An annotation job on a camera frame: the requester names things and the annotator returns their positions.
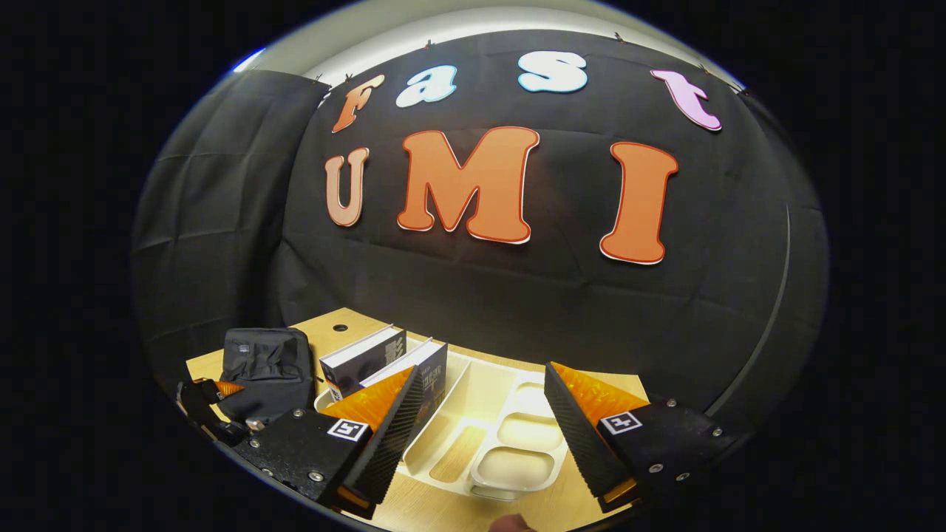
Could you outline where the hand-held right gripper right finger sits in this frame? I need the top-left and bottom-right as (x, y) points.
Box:
(544, 362), (740, 514)

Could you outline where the white book with dark photo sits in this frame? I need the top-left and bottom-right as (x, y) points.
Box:
(319, 325), (407, 400)

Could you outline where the white plastic bookshelf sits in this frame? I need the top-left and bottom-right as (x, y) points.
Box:
(314, 347), (570, 503)

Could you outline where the blue book with city photo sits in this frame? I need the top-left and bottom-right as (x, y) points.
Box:
(360, 338), (449, 415)

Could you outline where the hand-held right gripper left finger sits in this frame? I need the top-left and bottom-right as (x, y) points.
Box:
(235, 364), (428, 518)

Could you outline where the black schoolbag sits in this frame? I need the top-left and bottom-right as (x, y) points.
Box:
(220, 327), (319, 426)

